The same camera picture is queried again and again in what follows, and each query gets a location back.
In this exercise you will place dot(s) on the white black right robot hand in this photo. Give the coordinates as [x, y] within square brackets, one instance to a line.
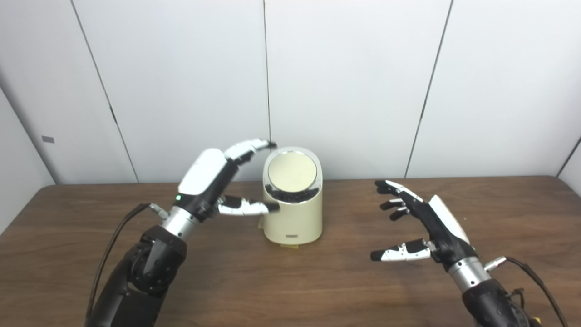
[442, 227]

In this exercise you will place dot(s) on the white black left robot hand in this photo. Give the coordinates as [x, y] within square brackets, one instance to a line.
[206, 175]

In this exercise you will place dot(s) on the round cream bin lid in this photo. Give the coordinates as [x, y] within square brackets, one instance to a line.
[292, 172]

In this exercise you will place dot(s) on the cream-colored bin body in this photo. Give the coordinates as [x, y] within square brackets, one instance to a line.
[294, 218]

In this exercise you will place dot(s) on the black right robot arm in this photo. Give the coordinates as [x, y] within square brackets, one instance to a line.
[490, 297]

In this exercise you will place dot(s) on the wide yellow tape piece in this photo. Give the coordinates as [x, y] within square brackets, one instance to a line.
[289, 246]

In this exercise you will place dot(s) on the small grey wall label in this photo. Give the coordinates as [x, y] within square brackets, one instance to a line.
[48, 139]

